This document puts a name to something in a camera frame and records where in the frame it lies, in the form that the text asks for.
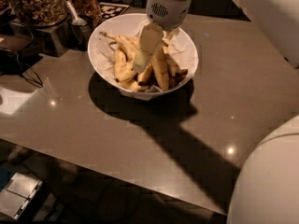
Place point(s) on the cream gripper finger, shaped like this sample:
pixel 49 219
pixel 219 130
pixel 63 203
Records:
pixel 149 40
pixel 168 35

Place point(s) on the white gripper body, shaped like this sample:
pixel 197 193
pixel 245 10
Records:
pixel 168 11

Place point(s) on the long top banana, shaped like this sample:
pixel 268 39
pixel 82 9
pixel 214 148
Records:
pixel 160 70

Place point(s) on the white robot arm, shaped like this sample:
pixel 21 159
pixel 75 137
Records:
pixel 229 140

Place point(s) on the left curved banana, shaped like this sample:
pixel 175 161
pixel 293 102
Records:
pixel 127 43

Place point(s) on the right lower banana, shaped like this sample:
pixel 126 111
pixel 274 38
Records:
pixel 173 66

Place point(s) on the white bowl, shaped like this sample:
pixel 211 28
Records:
pixel 101 55

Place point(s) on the middle short banana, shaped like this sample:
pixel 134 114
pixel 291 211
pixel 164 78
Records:
pixel 144 77

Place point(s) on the far left small banana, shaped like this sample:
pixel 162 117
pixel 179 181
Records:
pixel 123 70

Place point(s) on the small banana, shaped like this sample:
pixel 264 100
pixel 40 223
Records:
pixel 132 85
pixel 123 70

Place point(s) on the bottom small banana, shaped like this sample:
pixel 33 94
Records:
pixel 132 85

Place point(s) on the black white marker tag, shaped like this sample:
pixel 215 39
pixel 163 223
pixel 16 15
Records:
pixel 110 10

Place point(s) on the dark cup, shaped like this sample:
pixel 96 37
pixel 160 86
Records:
pixel 79 34

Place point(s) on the glass jar of granola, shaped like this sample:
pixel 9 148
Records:
pixel 89 8

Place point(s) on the white plastic spoon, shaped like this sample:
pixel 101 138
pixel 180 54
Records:
pixel 76 19

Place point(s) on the metal stand block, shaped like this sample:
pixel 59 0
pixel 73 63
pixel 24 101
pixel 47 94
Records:
pixel 53 40

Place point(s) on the glass jar of nuts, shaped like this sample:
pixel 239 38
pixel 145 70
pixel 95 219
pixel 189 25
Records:
pixel 39 13

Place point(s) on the grey box on floor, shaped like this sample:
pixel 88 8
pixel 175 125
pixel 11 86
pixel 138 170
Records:
pixel 20 195

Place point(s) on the black device with cables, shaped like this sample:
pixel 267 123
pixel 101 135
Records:
pixel 19 52

